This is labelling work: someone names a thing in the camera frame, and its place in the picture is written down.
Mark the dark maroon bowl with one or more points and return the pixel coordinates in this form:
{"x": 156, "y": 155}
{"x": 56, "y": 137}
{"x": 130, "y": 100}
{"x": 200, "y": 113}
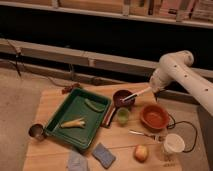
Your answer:
{"x": 119, "y": 96}

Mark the small green cup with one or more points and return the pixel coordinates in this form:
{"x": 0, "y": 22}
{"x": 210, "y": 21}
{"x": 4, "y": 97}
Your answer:
{"x": 122, "y": 115}

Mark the orange red bowl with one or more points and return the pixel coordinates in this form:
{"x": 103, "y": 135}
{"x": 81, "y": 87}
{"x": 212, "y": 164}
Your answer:
{"x": 154, "y": 117}

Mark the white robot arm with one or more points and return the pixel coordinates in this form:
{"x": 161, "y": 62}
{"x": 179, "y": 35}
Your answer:
{"x": 176, "y": 67}

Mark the light blue towel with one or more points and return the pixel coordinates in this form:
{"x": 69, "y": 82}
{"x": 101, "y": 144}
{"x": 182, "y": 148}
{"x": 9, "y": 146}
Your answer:
{"x": 77, "y": 162}

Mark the green cucumber toy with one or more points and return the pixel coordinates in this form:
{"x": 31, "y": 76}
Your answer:
{"x": 92, "y": 106}

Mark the green plastic tray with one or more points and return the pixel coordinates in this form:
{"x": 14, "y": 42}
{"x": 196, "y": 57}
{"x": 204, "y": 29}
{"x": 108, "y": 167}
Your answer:
{"x": 74, "y": 107}

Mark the blue sponge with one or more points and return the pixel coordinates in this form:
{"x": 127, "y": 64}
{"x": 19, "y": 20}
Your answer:
{"x": 103, "y": 155}

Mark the red yellow apple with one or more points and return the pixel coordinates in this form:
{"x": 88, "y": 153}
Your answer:
{"x": 141, "y": 153}

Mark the silver metal cup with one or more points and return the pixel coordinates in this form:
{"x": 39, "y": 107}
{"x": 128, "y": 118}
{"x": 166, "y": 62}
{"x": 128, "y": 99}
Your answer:
{"x": 36, "y": 131}

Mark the white plastic cup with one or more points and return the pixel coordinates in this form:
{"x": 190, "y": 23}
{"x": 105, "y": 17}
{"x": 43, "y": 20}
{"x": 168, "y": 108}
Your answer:
{"x": 173, "y": 143}

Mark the grey metal rail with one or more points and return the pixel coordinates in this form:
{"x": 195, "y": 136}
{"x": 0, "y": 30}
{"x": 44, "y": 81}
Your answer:
{"x": 79, "y": 57}

